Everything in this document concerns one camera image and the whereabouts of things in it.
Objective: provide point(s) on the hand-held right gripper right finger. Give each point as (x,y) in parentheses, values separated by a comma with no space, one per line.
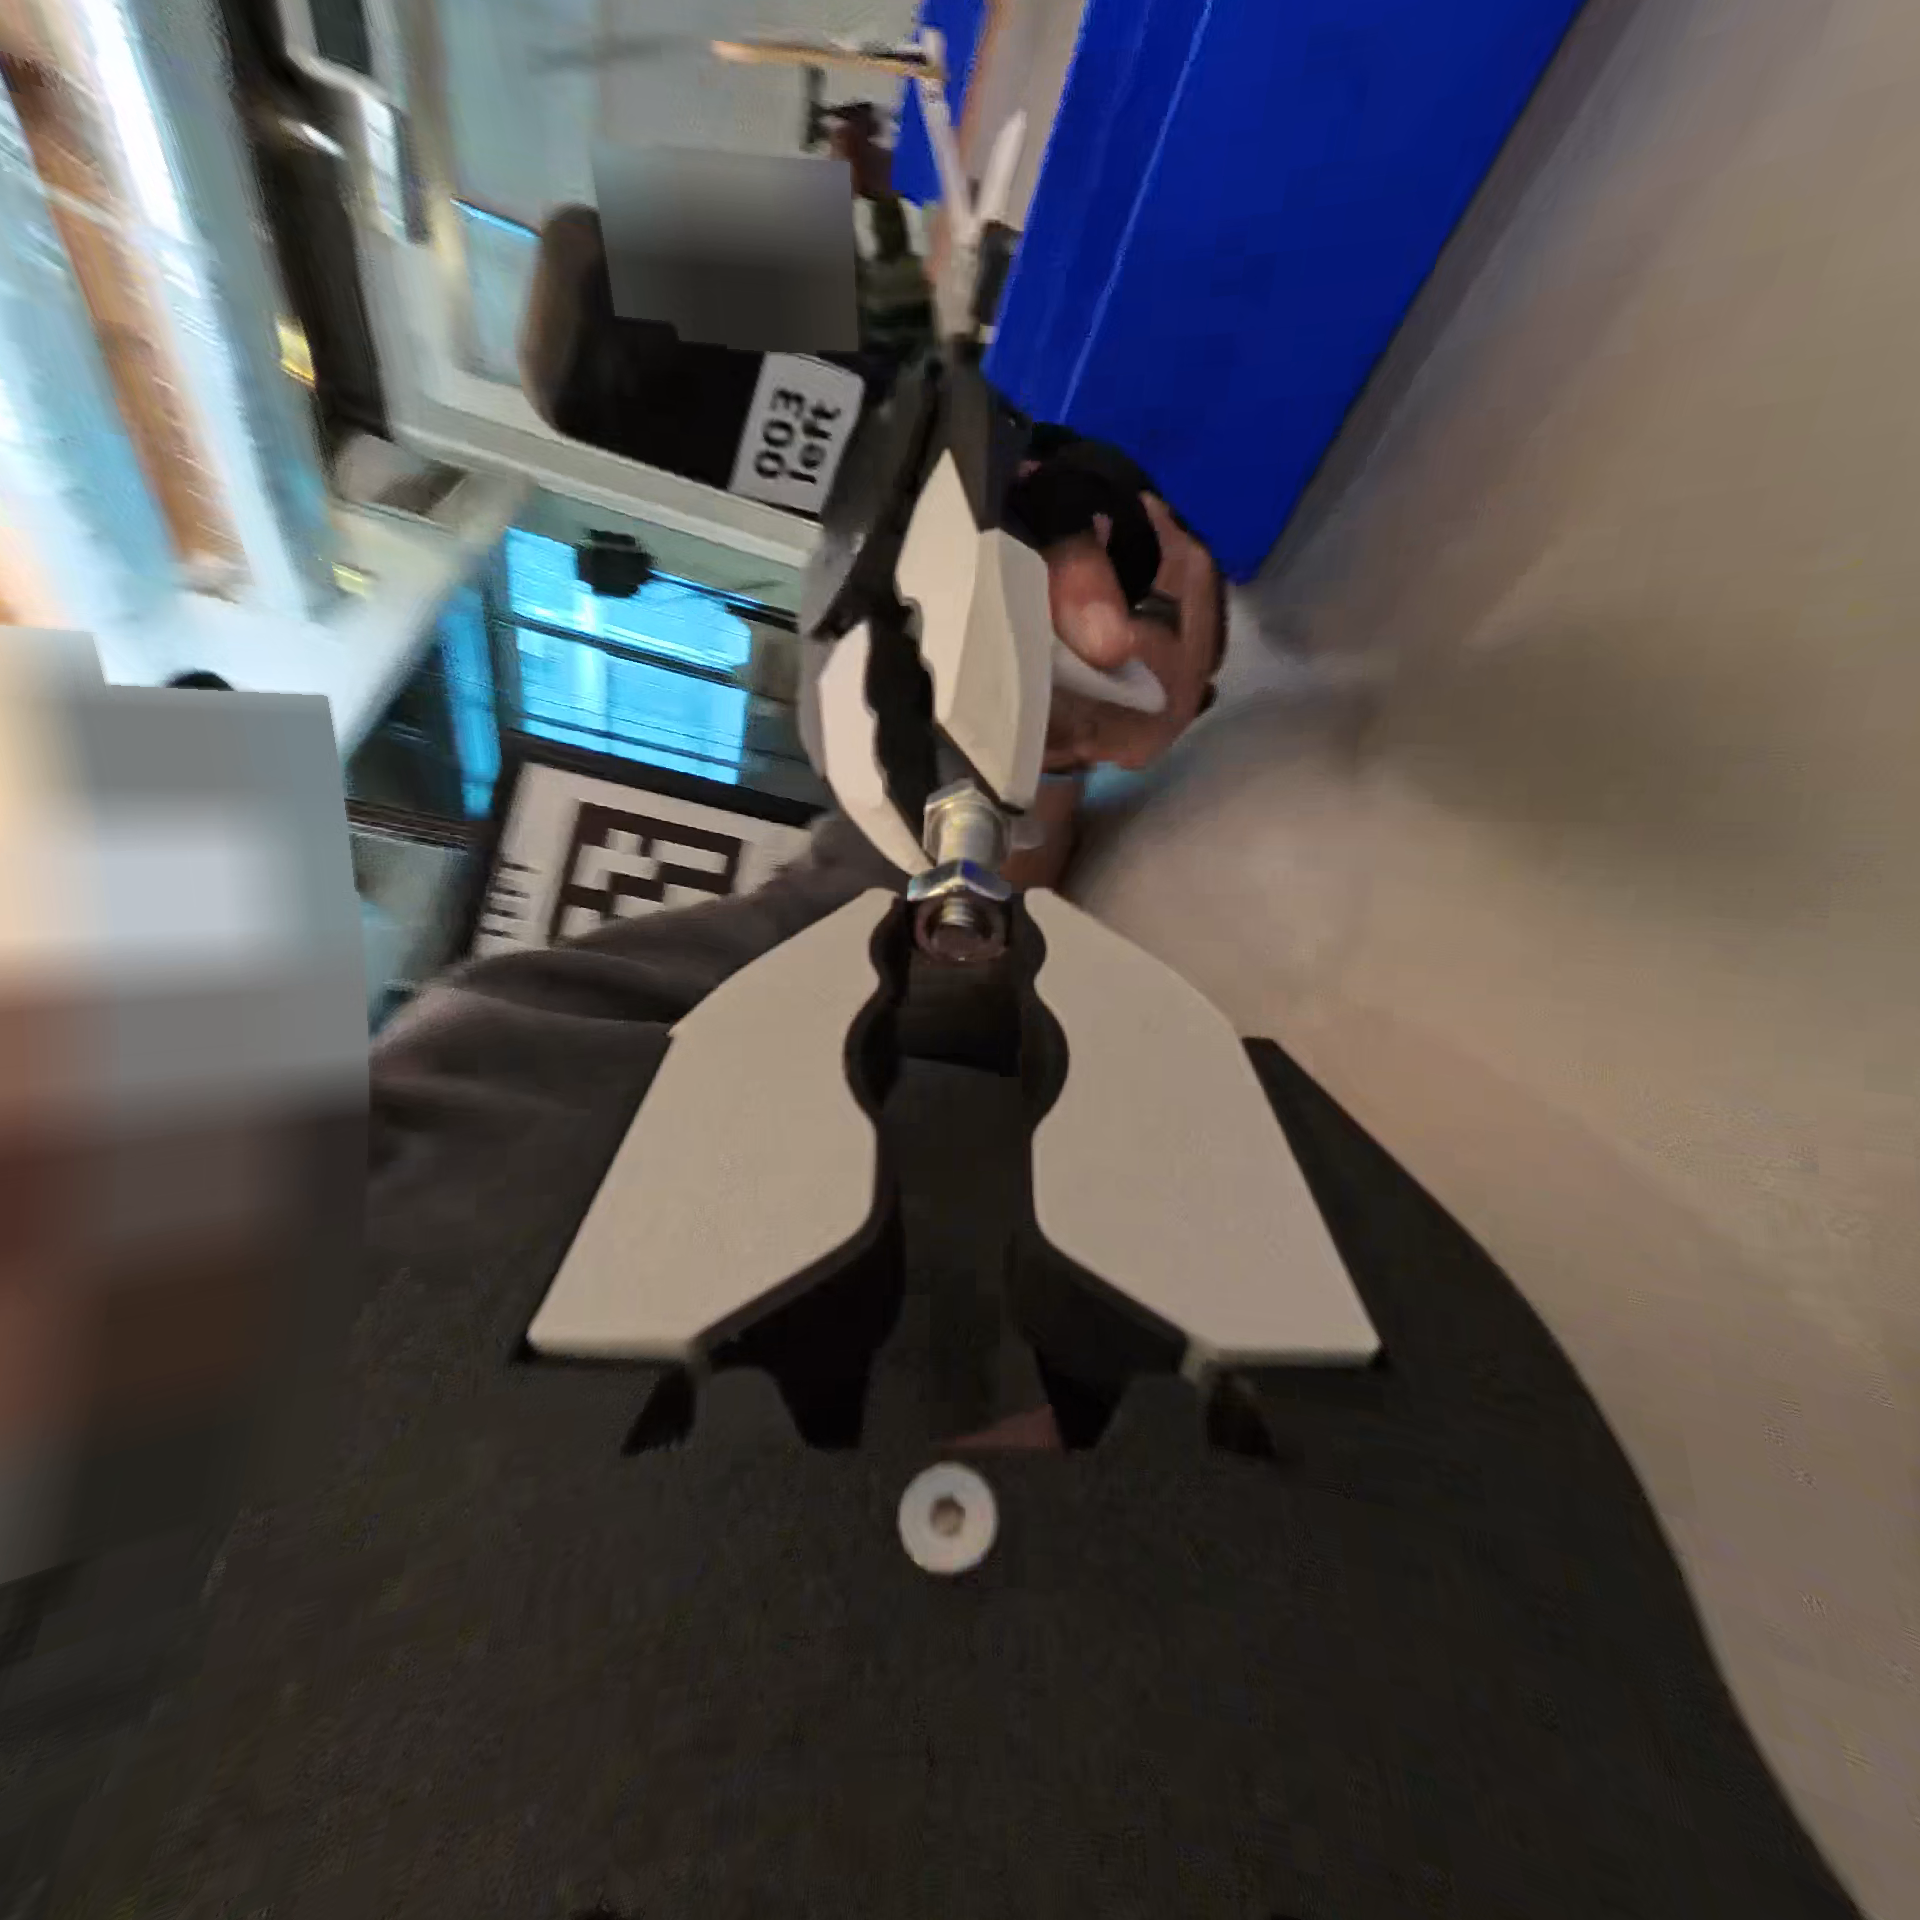
(1200,1186)

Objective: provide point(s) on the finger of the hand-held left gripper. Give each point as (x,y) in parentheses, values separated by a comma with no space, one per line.
(986,645)
(856,736)

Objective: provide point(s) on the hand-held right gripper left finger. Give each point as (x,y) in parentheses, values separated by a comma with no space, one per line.
(708,1186)

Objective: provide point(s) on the silver bolt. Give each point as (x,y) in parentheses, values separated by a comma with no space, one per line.
(963,825)

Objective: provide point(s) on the silver hex nut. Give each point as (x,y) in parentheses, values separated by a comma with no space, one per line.
(962,910)

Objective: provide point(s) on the blue plastic bin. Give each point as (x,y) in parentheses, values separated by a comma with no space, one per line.
(1293,241)

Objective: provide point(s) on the grey desk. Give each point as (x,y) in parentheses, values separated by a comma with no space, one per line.
(1621,990)

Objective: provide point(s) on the person's left hand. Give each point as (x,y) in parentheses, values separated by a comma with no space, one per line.
(1155,645)

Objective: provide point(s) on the black white marker board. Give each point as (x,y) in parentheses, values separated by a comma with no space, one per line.
(632,855)

